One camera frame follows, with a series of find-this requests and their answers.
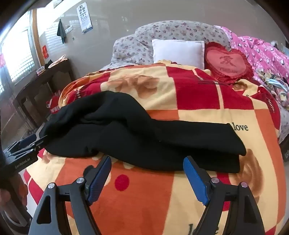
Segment white pillow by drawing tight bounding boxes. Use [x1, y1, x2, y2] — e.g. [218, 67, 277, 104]
[152, 39, 205, 69]

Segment dark hanging cloth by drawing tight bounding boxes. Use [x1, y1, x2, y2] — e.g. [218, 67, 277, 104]
[57, 20, 67, 44]

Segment red orange checked blanket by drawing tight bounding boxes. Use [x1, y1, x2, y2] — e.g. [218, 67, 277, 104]
[23, 60, 287, 235]

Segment red heart cushion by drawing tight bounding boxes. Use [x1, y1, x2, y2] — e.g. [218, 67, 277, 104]
[204, 42, 254, 84]

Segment eye chart poster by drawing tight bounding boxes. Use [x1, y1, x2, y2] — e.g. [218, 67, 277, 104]
[77, 2, 93, 34]

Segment grey floral quilt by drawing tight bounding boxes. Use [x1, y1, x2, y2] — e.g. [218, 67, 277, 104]
[99, 21, 233, 70]

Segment black pants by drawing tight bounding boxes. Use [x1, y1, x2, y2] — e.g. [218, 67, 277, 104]
[42, 91, 247, 174]

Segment person's left hand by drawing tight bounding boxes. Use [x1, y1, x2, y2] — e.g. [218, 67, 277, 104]
[0, 187, 10, 206]

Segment red shopping bag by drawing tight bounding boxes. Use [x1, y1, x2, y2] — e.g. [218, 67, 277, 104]
[46, 90, 68, 118]

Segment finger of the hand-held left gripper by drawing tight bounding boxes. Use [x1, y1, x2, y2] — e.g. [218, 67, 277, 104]
[16, 134, 38, 147]
[10, 135, 49, 156]

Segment window with blinds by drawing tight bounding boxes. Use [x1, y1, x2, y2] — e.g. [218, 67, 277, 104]
[0, 23, 38, 84]

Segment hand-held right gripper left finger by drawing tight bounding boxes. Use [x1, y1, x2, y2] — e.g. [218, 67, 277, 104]
[28, 155, 112, 235]

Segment cartoon printed bed sheet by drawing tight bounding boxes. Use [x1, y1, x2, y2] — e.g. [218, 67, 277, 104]
[255, 68, 289, 145]

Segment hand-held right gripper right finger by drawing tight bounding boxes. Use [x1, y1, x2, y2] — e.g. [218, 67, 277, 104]
[183, 155, 266, 235]

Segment pink printed quilt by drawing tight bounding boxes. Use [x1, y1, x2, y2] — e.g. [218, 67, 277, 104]
[214, 25, 289, 91]

